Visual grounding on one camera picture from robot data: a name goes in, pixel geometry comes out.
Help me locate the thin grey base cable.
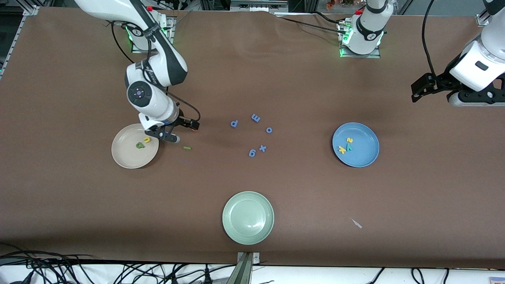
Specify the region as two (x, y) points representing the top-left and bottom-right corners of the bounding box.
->
(170, 10), (193, 30)

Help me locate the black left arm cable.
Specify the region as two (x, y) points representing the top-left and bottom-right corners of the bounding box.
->
(421, 0), (438, 79)

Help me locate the black floor cable tangle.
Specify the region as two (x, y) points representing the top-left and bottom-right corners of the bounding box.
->
(0, 244), (237, 284)

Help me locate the pale green round plate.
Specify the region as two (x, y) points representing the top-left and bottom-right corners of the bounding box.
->
(222, 191), (275, 245)

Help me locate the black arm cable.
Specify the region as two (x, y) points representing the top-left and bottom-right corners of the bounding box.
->
(103, 20), (202, 123)
(421, 0), (438, 79)

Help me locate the beige round plate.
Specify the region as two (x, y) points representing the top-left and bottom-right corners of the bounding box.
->
(111, 123), (160, 169)

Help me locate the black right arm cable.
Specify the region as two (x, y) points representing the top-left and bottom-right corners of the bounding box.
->
(103, 20), (202, 123)

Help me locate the grey metal frame bar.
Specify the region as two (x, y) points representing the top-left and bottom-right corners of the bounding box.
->
(230, 0), (289, 12)

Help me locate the black cable across cover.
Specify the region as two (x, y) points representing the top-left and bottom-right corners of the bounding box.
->
(272, 12), (348, 35)

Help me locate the blue round plate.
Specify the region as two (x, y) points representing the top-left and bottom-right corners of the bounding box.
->
(332, 122), (380, 168)

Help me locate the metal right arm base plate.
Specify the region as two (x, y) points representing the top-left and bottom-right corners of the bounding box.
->
(131, 16), (176, 54)

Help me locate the orange background object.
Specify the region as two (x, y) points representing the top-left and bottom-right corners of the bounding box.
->
(325, 0), (355, 10)

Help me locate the brown table cover sheet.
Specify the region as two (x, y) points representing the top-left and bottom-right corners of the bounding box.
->
(0, 7), (505, 271)

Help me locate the grey metal camera bracket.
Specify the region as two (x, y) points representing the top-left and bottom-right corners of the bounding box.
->
(227, 252), (261, 284)

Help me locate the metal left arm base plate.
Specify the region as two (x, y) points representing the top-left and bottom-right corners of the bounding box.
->
(339, 20), (382, 59)

